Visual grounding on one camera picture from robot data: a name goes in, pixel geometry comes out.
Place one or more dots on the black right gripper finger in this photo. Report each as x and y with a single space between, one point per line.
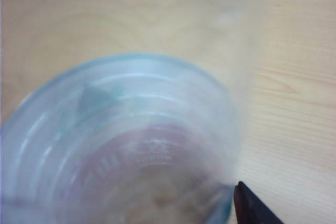
249 205

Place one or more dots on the clear mineral water bottle red label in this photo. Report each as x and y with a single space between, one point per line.
123 142

